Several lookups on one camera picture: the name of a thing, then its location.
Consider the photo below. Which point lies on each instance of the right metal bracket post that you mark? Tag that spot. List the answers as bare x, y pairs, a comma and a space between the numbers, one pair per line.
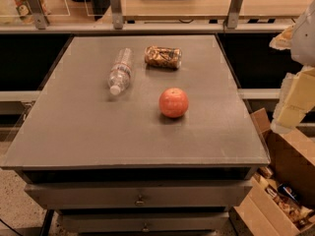
232, 18

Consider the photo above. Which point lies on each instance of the colourful snack bag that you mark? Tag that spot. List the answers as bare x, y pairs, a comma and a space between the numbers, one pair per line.
24, 11

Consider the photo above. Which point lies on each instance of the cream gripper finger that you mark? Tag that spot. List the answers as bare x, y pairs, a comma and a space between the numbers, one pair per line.
297, 98
283, 40

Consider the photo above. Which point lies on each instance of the orange patterned drink can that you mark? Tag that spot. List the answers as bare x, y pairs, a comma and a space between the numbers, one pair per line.
164, 57

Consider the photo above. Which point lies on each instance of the middle metal bracket post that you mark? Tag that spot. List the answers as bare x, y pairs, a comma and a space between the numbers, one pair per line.
117, 17

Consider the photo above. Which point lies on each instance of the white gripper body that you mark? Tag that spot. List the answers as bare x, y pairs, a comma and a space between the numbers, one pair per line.
305, 39

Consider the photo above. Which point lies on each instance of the lower grey drawer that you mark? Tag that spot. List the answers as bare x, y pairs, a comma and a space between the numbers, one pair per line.
143, 222

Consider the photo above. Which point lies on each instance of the left metal bracket post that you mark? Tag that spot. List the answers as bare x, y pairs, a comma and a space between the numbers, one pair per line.
40, 20

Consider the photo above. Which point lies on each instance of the upper grey drawer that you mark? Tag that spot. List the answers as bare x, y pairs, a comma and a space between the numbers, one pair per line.
86, 195

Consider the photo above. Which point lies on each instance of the grey drawer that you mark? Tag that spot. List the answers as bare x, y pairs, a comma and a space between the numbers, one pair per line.
86, 195
143, 222

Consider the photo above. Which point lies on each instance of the red apple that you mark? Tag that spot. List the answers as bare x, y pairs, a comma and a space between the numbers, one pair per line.
173, 102

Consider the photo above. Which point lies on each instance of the metal bracket post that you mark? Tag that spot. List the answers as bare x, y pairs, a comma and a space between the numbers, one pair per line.
40, 20
232, 18
117, 17

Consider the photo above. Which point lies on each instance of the clear plastic water bottle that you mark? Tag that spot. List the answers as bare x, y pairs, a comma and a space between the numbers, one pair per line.
120, 74

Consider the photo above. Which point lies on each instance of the cardboard box with snacks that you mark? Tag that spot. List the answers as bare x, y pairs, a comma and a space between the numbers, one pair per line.
282, 204

